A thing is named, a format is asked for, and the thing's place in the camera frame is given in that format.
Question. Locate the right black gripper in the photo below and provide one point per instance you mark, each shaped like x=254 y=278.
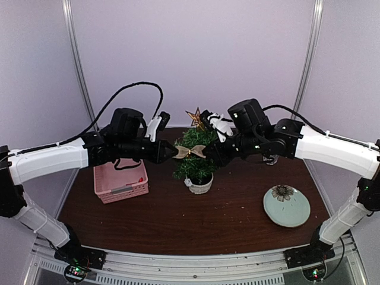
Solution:
x=221 y=159

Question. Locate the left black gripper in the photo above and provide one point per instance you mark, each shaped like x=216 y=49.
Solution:
x=158 y=157

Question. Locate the burlap bow ornament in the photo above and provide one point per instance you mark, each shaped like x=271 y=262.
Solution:
x=183 y=152

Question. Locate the gold star ornament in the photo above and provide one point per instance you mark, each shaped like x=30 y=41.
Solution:
x=196 y=120

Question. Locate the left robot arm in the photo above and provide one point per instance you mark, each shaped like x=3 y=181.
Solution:
x=127 y=136

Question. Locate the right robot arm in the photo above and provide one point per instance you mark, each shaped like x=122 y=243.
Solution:
x=248 y=131

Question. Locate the small green christmas tree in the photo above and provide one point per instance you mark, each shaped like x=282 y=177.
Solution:
x=191 y=162

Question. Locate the white tree pot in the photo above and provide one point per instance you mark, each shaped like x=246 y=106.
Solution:
x=199 y=188

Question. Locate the clear drinking glass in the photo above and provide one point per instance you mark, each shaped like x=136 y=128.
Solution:
x=271 y=160

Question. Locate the pink plastic basket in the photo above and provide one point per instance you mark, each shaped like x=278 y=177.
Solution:
x=112 y=185

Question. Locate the light green floral plate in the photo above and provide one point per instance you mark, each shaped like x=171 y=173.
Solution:
x=286 y=206

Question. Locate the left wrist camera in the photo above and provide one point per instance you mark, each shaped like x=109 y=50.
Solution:
x=158 y=123

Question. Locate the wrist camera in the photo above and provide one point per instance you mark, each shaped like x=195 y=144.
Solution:
x=217 y=123
x=158 y=123

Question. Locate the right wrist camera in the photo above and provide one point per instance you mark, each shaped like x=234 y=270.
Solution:
x=217 y=123

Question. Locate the aluminium front rail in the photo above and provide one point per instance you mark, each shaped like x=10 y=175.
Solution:
x=265 y=267

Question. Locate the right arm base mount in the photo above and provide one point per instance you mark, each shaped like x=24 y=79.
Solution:
x=311 y=261

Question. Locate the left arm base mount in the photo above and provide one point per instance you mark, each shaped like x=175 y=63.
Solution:
x=80 y=261

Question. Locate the left aluminium frame post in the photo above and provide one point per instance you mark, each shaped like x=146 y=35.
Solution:
x=69 y=21

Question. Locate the aluminium frame post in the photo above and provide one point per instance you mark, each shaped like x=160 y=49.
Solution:
x=310 y=52
x=69 y=21

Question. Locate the right aluminium frame post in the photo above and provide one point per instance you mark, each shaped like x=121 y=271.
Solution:
x=310 y=52

